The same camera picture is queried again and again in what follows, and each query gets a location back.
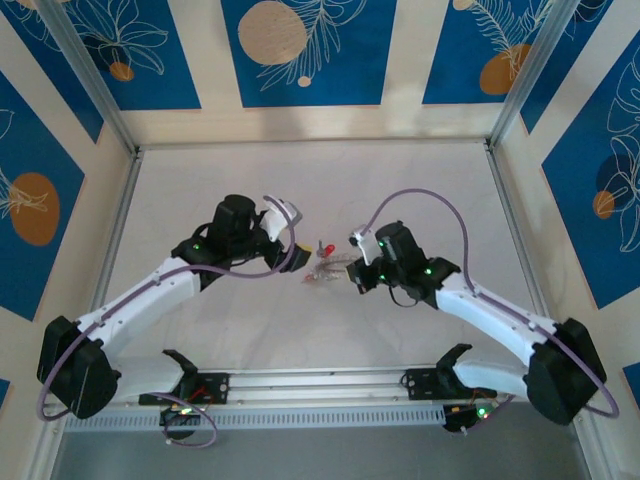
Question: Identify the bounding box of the aluminium side rail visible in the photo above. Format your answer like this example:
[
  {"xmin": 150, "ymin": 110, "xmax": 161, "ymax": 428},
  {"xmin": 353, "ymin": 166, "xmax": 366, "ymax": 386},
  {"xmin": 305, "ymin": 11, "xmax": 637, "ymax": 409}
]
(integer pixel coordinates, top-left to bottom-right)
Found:
[
  {"xmin": 87, "ymin": 148, "xmax": 146, "ymax": 316},
  {"xmin": 483, "ymin": 141, "xmax": 551, "ymax": 321}
]

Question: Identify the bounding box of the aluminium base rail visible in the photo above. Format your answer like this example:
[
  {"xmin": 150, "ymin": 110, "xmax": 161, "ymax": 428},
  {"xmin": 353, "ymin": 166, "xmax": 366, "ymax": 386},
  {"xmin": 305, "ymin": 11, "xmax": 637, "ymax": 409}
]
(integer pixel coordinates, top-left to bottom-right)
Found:
[{"xmin": 114, "ymin": 368, "xmax": 531, "ymax": 409}]

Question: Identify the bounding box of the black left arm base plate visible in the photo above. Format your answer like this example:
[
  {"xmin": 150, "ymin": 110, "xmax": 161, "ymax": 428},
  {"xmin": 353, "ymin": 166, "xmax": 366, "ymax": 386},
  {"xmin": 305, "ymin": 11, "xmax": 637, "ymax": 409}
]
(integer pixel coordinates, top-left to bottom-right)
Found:
[{"xmin": 138, "ymin": 369, "xmax": 231, "ymax": 406}]

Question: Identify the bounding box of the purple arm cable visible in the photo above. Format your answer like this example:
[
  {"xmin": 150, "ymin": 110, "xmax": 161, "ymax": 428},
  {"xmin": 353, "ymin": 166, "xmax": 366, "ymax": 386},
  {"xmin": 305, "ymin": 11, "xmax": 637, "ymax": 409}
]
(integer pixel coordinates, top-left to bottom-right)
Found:
[
  {"xmin": 37, "ymin": 194, "xmax": 301, "ymax": 450},
  {"xmin": 359, "ymin": 188, "xmax": 621, "ymax": 436}
]

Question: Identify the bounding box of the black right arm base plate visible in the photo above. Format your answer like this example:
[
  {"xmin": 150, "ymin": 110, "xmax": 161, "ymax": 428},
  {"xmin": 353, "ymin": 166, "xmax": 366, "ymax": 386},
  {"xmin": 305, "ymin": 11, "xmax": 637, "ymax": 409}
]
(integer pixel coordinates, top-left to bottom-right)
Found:
[{"xmin": 402, "ymin": 367, "xmax": 444, "ymax": 401}]

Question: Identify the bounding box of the grey slotted cable duct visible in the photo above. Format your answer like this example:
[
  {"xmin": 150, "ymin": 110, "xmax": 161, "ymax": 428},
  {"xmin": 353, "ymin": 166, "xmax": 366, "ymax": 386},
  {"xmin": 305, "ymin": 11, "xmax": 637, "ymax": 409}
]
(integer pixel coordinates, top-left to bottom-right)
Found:
[{"xmin": 63, "ymin": 404, "xmax": 501, "ymax": 434}]

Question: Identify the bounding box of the aluminium frame post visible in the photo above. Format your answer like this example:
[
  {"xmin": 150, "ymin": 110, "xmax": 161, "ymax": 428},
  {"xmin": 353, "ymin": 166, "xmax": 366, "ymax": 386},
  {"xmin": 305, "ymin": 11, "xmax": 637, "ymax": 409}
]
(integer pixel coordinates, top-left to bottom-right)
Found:
[
  {"xmin": 485, "ymin": 0, "xmax": 615, "ymax": 151},
  {"xmin": 34, "ymin": 0, "xmax": 141, "ymax": 157}
]

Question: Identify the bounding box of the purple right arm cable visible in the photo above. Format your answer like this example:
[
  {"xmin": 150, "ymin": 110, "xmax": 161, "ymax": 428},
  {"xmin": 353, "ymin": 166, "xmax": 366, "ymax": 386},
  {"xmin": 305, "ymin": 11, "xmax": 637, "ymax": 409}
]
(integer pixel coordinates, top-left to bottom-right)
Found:
[{"xmin": 359, "ymin": 188, "xmax": 621, "ymax": 436}]

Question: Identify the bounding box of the black controller box with LED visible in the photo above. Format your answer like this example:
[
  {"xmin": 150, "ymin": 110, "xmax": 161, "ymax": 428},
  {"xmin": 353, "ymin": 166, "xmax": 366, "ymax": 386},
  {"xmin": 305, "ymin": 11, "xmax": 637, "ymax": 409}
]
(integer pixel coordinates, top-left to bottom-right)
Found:
[
  {"xmin": 158, "ymin": 403, "xmax": 202, "ymax": 442},
  {"xmin": 442, "ymin": 399, "xmax": 499, "ymax": 437}
]

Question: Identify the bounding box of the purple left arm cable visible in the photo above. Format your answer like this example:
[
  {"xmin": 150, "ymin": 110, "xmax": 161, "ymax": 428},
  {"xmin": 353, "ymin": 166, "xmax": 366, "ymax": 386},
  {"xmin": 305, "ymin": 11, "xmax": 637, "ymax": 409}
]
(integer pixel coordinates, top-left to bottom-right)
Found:
[{"xmin": 37, "ymin": 194, "xmax": 301, "ymax": 450}]

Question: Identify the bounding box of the silver key ring chain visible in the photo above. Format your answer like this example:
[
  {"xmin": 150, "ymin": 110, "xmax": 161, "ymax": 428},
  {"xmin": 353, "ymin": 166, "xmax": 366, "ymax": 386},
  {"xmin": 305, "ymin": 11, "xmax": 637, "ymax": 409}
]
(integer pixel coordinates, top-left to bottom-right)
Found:
[{"xmin": 298, "ymin": 253, "xmax": 359, "ymax": 287}]

